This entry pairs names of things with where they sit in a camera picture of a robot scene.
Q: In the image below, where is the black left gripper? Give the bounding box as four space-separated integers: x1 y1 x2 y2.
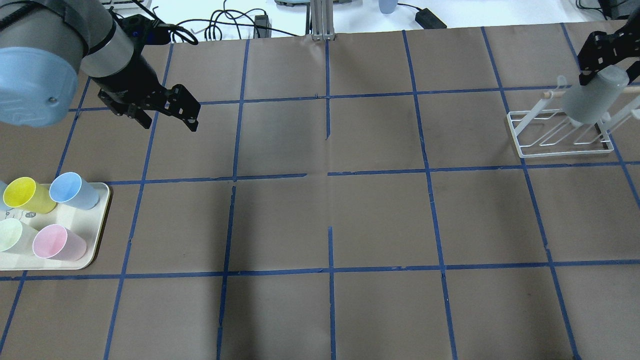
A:
97 51 201 132

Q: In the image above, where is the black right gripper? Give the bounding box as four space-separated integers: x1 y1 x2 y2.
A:
577 10 640 85

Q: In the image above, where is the grey cup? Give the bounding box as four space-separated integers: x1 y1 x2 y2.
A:
561 64 629 128

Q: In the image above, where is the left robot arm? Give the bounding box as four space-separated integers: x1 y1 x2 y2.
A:
0 0 201 132

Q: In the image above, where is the light blue cup back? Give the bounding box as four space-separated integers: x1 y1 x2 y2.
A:
49 172 99 210

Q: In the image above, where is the light blue cup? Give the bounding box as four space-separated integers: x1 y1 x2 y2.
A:
49 172 99 210
0 180 13 212

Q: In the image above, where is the yellow cup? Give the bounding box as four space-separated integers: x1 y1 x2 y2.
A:
3 177 57 214

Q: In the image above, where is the pink cup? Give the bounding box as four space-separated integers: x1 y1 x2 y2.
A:
32 224 88 261

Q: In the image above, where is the light blue cup front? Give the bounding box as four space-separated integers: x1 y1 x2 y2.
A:
0 180 13 212

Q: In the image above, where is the cream white cup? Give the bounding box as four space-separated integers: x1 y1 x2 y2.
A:
0 218 39 255

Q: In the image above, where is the blue cup on desk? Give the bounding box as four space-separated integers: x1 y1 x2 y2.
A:
378 0 399 15

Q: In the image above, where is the black power adapter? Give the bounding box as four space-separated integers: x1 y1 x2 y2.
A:
414 8 448 30

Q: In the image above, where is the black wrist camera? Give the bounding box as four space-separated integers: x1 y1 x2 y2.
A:
116 14 170 46

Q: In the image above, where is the white wire rack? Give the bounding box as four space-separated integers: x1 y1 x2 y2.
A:
506 75 639 158

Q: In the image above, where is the aluminium frame post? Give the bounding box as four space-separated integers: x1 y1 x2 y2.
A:
310 0 336 41

